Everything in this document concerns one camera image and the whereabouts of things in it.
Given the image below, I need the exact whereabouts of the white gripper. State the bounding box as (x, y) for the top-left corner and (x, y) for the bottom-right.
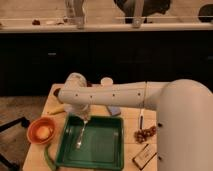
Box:
(63, 72), (92, 120)

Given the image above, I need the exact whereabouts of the silver metal fork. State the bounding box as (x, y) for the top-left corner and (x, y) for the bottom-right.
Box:
(76, 120), (88, 149)

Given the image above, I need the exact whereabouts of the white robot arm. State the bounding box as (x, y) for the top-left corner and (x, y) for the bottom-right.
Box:
(58, 73), (213, 171)

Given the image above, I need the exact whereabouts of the small dark cup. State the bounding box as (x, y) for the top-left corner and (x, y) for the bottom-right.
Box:
(53, 88), (61, 97)

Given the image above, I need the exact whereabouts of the yellow banana toy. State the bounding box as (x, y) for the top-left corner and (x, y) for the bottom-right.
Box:
(49, 107), (65, 115)

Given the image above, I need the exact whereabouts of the white cup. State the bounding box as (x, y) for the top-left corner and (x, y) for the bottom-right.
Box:
(101, 77), (113, 86)

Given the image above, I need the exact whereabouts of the orange bowl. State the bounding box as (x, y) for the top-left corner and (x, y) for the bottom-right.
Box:
(27, 117), (56, 145)

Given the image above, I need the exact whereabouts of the egg-like ball in bowl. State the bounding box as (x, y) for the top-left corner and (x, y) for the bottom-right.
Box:
(36, 126), (50, 140)

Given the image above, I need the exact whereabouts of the green plastic tray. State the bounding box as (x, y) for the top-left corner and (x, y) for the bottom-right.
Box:
(55, 116), (124, 171)

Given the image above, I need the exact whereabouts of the green bean pod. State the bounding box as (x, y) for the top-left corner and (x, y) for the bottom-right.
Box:
(44, 145), (57, 171)

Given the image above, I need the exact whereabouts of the dark box with label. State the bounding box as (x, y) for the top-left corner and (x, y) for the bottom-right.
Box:
(132, 144), (157, 171)

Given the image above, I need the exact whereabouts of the black-handled knife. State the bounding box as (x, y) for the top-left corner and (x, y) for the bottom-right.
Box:
(139, 109), (144, 130)

